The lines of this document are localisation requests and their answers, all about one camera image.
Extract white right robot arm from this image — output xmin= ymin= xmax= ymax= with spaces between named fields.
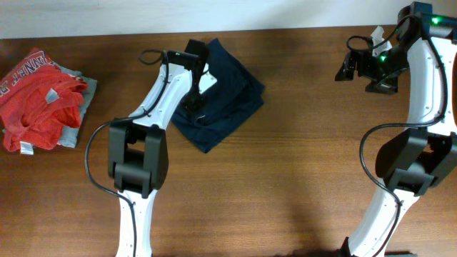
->
xmin=335 ymin=1 xmax=456 ymax=256

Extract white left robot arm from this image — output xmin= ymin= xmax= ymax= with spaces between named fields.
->
xmin=109 ymin=49 xmax=209 ymax=256

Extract grey folded garment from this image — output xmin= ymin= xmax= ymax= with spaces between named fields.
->
xmin=53 ymin=64 xmax=98 ymax=149

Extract dark navy blue shorts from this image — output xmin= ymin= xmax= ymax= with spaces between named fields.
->
xmin=171 ymin=39 xmax=265 ymax=153

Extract red printed t-shirt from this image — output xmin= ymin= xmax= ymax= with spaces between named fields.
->
xmin=1 ymin=48 xmax=89 ymax=152

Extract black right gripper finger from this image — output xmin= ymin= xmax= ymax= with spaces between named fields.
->
xmin=335 ymin=51 xmax=357 ymax=81
xmin=365 ymin=79 xmax=398 ymax=95

